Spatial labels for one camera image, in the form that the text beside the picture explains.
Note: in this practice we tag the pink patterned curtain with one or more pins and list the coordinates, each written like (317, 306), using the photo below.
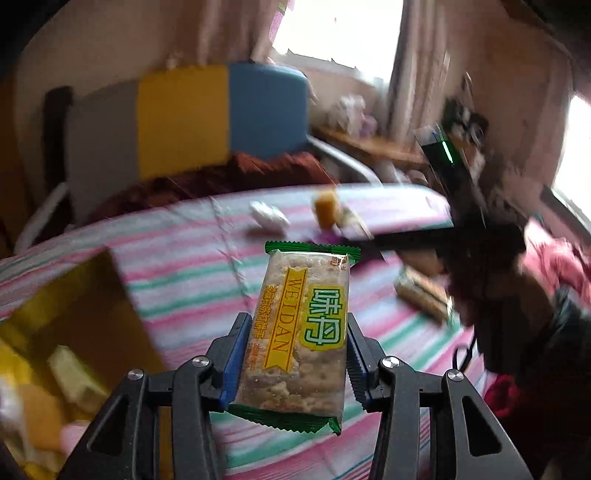
(420, 69)
(240, 27)

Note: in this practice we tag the side window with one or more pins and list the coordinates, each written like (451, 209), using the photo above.
(575, 152)

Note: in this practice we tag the small purple box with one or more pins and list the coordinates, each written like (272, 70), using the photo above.
(367, 124)

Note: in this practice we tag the brown cracker packet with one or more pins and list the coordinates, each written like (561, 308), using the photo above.
(422, 293)

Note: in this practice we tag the white boxes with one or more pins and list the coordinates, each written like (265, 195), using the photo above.
(348, 110)

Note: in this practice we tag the green cracker packet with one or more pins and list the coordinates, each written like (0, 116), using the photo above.
(295, 332)

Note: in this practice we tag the wooden wardrobe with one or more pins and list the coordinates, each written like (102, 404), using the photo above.
(9, 184)

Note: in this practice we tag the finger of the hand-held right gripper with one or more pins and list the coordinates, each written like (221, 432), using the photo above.
(415, 239)

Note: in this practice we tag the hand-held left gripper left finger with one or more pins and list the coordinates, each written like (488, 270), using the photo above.
(233, 364)

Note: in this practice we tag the striped pink green cloth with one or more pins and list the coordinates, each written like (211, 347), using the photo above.
(194, 258)

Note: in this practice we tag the wooden side table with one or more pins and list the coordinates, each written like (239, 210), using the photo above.
(369, 147)

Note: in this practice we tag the dark red blanket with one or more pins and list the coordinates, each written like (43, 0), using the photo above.
(231, 180)

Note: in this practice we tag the red cloth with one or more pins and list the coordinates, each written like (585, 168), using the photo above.
(545, 424)

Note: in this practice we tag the pink packet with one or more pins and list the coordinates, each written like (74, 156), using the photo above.
(74, 436)

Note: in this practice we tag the grey yellow blue chair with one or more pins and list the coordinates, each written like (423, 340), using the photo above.
(184, 115)

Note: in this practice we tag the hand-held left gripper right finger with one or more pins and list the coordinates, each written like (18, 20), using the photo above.
(358, 364)

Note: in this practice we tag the gold metal tin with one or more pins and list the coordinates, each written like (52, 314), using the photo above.
(115, 314)

